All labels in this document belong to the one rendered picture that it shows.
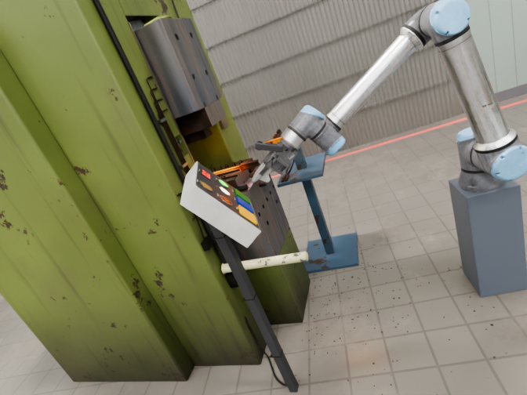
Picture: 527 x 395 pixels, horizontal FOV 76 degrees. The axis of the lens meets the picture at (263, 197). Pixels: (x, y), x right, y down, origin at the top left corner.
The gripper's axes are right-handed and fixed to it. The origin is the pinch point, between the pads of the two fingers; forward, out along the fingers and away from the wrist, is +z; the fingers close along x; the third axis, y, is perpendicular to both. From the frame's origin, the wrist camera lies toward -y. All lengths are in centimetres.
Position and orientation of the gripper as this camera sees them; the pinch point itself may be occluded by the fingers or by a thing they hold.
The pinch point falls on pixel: (252, 179)
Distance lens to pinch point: 137.4
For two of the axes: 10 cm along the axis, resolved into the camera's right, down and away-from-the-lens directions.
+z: -6.3, 7.6, 1.6
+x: -1.6, -3.3, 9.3
